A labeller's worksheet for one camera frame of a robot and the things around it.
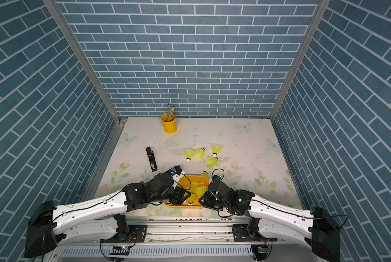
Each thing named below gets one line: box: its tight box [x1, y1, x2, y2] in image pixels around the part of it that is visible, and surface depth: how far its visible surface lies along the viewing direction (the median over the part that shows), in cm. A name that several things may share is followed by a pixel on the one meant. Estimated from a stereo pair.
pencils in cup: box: [167, 103, 175, 122], surface depth 108 cm
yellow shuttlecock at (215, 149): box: [211, 144, 223, 158], surface depth 104 cm
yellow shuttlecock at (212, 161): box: [206, 156, 220, 169], surface depth 99 cm
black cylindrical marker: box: [145, 146, 158, 172], surface depth 100 cm
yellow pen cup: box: [160, 112, 178, 134], surface depth 111 cm
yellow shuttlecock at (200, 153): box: [194, 147, 206, 159], surface depth 104 cm
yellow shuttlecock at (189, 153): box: [185, 148, 194, 163], surface depth 101 cm
